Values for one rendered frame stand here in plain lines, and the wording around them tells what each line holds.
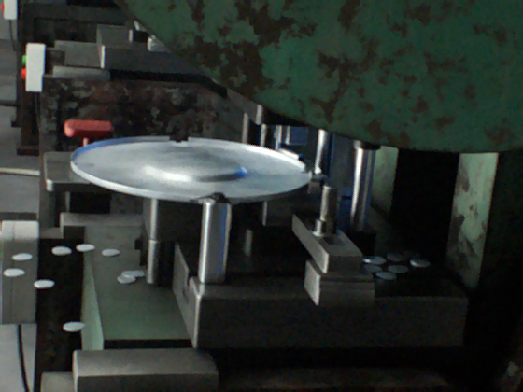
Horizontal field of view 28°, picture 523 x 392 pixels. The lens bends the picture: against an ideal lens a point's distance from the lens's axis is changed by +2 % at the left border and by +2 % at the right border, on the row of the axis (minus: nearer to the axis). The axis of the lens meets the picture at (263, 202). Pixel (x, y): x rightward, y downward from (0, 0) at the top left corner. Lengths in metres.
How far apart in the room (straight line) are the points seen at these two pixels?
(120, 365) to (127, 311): 0.13
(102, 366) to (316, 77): 0.42
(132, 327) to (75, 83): 1.69
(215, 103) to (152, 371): 1.81
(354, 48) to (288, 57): 0.05
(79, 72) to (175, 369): 1.78
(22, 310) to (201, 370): 0.51
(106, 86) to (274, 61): 2.03
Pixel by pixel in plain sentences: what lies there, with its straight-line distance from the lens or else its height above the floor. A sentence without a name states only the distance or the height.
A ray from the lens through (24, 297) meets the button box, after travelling 1.52.
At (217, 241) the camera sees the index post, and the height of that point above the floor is 0.75.
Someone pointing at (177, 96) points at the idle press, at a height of 0.59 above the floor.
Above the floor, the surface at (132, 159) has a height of 0.78.
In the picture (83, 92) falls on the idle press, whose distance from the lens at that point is 2.79.
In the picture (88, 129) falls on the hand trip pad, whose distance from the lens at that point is 1.55.
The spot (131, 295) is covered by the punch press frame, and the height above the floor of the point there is 0.64.
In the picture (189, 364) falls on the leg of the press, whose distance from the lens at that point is 1.07.
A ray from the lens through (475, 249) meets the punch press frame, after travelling 1.20.
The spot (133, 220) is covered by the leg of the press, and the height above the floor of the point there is 0.64.
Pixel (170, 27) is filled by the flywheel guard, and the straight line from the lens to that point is 0.75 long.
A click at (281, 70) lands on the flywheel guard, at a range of 0.77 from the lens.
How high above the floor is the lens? 1.09
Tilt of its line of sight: 16 degrees down
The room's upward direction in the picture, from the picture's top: 5 degrees clockwise
